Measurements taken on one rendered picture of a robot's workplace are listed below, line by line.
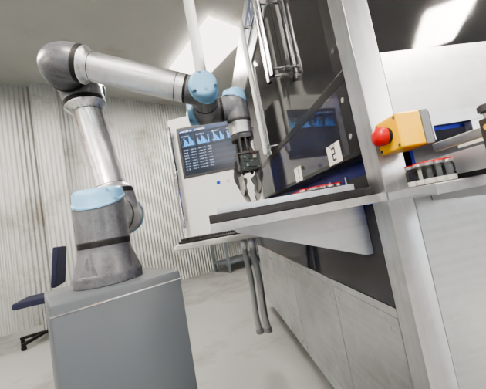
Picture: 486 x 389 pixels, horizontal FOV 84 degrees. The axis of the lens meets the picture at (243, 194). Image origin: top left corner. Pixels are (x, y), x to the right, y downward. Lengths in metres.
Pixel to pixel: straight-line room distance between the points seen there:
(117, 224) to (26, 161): 4.08
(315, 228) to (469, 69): 0.55
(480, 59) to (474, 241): 0.46
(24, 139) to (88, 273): 4.21
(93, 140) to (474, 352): 1.08
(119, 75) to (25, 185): 3.94
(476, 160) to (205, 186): 1.27
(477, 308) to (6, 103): 5.04
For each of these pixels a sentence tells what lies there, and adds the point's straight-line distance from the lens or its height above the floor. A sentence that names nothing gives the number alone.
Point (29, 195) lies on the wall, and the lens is 4.63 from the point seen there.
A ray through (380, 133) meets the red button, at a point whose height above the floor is 1.00.
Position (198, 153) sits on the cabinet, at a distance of 1.65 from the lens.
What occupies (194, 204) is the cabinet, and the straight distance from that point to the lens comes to 1.62.
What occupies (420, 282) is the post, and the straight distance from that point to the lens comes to 0.74.
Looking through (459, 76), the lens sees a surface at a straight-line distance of 0.90.
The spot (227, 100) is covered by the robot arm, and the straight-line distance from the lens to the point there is 0.88.
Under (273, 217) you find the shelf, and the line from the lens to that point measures 0.60.
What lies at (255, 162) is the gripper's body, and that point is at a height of 1.04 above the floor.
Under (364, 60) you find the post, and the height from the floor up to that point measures 1.19.
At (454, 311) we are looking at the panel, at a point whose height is 0.59.
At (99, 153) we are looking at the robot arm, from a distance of 0.88.
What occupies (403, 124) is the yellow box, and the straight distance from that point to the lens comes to 0.63.
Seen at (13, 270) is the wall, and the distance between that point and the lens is 4.57.
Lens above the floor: 0.88
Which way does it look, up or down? 5 degrees up
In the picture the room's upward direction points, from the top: 10 degrees counter-clockwise
